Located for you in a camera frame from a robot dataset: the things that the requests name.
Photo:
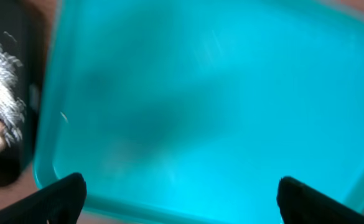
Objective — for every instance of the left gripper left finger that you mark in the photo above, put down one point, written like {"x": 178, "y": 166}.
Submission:
{"x": 58, "y": 203}

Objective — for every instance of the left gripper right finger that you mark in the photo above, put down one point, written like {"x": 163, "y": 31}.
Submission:
{"x": 300, "y": 204}

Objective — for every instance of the rice pile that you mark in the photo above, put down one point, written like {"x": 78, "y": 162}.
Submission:
{"x": 11, "y": 107}

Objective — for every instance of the teal serving tray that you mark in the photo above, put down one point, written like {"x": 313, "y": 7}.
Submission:
{"x": 190, "y": 111}

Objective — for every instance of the black plastic bin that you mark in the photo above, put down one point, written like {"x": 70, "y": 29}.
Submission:
{"x": 22, "y": 29}

